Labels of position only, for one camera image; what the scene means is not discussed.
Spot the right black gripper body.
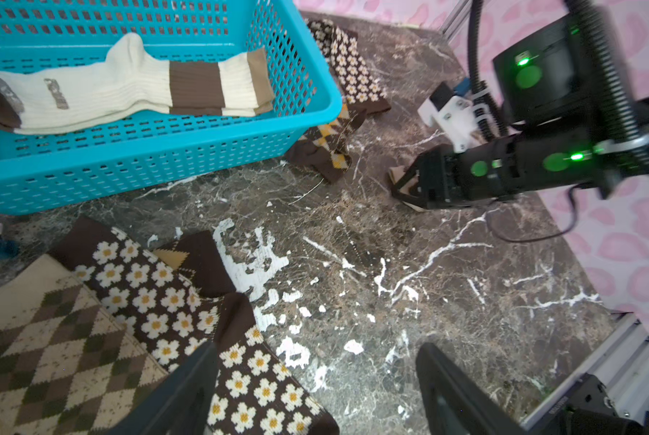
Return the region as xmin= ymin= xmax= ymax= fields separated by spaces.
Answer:
xmin=391 ymin=132 xmax=591 ymax=210

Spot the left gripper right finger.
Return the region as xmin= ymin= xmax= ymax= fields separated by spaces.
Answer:
xmin=416 ymin=343 xmax=526 ymax=434

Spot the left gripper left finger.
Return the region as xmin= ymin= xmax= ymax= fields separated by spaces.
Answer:
xmin=108 ymin=342 xmax=218 ymax=435

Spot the daisy sock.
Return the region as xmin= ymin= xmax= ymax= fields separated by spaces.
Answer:
xmin=305 ymin=18 xmax=391 ymax=115
xmin=50 ymin=217 xmax=340 ymax=434

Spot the tan argyle sock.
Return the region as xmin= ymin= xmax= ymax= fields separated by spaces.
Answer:
xmin=0 ymin=255 xmax=168 ymax=434
xmin=388 ymin=166 xmax=426 ymax=213

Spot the dark brown argyle sock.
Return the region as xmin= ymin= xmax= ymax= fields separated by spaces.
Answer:
xmin=284 ymin=104 xmax=367 ymax=183
xmin=153 ymin=231 xmax=237 ymax=298

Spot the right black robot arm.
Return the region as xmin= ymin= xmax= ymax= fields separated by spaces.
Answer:
xmin=391 ymin=1 xmax=649 ymax=210

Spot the teal plastic basket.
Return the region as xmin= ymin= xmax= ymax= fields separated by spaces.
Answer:
xmin=0 ymin=1 xmax=342 ymax=216

